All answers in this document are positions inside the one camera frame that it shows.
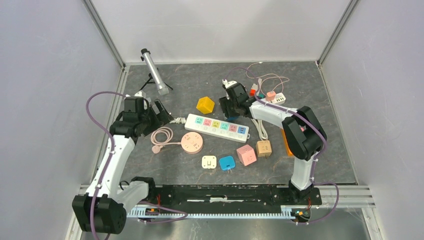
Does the light blue plug adapter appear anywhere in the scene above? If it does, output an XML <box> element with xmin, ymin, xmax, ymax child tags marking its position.
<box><xmin>218</xmin><ymin>155</ymin><xmax>236</xmax><ymax>173</ymax></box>

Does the red plug adapter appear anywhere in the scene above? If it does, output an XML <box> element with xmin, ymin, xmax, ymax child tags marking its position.
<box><xmin>249</xmin><ymin>88</ymin><xmax>258</xmax><ymax>97</ymax></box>

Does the pink cube socket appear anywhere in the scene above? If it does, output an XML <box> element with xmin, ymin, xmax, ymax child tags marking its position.
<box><xmin>236</xmin><ymin>144</ymin><xmax>257</xmax><ymax>166</ymax></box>

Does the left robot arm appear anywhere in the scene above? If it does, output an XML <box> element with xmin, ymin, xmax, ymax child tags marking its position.
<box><xmin>72</xmin><ymin>96</ymin><xmax>174</xmax><ymax>235</ymax></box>

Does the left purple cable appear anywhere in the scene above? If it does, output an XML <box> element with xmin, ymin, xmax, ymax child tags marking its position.
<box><xmin>86</xmin><ymin>91</ymin><xmax>188</xmax><ymax>240</ymax></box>

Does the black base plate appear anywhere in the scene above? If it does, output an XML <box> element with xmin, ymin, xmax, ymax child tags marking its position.
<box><xmin>143</xmin><ymin>184</ymin><xmax>323</xmax><ymax>214</ymax></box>

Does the orange power strip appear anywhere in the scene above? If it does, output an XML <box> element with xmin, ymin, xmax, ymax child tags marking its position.
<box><xmin>281</xmin><ymin>129</ymin><xmax>294</xmax><ymax>157</ymax></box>

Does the pink coiled cable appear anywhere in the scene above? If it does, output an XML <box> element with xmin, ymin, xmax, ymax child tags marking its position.
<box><xmin>150</xmin><ymin>126</ymin><xmax>183</xmax><ymax>155</ymax></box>

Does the pink round socket base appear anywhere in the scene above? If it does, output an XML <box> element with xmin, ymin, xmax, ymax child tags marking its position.
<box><xmin>180</xmin><ymin>131</ymin><xmax>204</xmax><ymax>154</ymax></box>

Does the small white power strip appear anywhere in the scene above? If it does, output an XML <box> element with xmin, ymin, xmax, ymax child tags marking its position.
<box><xmin>265</xmin><ymin>92</ymin><xmax>286</xmax><ymax>105</ymax></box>

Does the narrow white socket strip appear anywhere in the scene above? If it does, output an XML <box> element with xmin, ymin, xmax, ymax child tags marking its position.
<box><xmin>251</xmin><ymin>78</ymin><xmax>263</xmax><ymax>96</ymax></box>

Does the dark blue cube socket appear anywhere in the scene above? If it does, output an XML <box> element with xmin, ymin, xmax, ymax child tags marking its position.
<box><xmin>226</xmin><ymin>116</ymin><xmax>239</xmax><ymax>122</ymax></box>

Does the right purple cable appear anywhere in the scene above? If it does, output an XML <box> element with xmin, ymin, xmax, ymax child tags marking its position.
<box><xmin>223</xmin><ymin>67</ymin><xmax>340</xmax><ymax>225</ymax></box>

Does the long white power strip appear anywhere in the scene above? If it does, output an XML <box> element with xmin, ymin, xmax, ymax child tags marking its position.
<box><xmin>184</xmin><ymin>113</ymin><xmax>250</xmax><ymax>143</ymax></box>

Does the white plug adapter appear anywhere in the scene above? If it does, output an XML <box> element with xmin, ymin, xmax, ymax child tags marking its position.
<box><xmin>201</xmin><ymin>155</ymin><xmax>217</xmax><ymax>169</ymax></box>

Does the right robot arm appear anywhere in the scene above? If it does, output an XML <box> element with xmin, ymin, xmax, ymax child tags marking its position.
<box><xmin>219</xmin><ymin>79</ymin><xmax>327</xmax><ymax>204</ymax></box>

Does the silver telescope on tripod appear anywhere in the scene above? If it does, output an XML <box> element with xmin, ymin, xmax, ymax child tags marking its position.
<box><xmin>140</xmin><ymin>48</ymin><xmax>173</xmax><ymax>96</ymax></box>

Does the purple cable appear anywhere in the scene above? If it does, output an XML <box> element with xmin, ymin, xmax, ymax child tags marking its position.
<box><xmin>223</xmin><ymin>67</ymin><xmax>340</xmax><ymax>225</ymax></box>
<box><xmin>86</xmin><ymin>91</ymin><xmax>188</xmax><ymax>240</ymax></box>

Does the yellow cube socket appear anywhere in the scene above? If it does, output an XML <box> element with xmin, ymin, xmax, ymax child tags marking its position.
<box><xmin>196</xmin><ymin>96</ymin><xmax>215</xmax><ymax>115</ymax></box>

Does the white slotted cable duct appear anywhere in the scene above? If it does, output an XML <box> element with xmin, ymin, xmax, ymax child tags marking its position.
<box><xmin>127</xmin><ymin>206</ymin><xmax>299</xmax><ymax>220</ymax></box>

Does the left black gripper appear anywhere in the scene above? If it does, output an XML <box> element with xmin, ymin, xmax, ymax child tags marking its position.
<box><xmin>138</xmin><ymin>99</ymin><xmax>173</xmax><ymax>137</ymax></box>

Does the tan dragon cube socket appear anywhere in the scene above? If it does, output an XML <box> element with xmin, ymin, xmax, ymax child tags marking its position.
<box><xmin>255</xmin><ymin>140</ymin><xmax>272</xmax><ymax>158</ymax></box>

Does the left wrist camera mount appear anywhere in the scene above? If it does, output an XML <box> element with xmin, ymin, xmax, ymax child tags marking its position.
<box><xmin>134</xmin><ymin>90</ymin><xmax>151</xmax><ymax>103</ymax></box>

